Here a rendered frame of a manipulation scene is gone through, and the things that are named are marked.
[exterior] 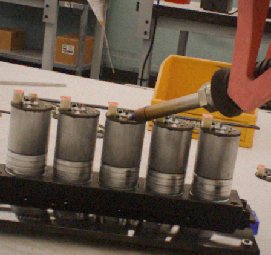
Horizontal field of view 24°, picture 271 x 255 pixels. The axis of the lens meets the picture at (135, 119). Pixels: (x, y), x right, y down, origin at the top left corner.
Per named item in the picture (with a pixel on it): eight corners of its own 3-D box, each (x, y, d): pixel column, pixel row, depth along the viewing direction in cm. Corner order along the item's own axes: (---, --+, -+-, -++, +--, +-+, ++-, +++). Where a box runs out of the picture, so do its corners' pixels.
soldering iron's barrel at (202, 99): (130, 131, 36) (218, 109, 31) (125, 103, 36) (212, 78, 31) (148, 129, 37) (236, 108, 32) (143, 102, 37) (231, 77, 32)
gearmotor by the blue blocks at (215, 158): (229, 218, 38) (244, 134, 37) (188, 212, 38) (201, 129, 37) (225, 203, 40) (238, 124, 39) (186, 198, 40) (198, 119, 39)
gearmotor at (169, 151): (182, 211, 38) (195, 128, 37) (141, 206, 38) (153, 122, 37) (180, 197, 40) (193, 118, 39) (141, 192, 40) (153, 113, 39)
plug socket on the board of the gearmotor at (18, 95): (25, 104, 37) (26, 93, 37) (10, 102, 37) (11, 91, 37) (27, 102, 38) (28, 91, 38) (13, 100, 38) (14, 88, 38)
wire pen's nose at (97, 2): (92, 22, 36) (86, -4, 36) (111, 17, 36) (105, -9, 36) (91, 23, 35) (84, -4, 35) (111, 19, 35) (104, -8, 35)
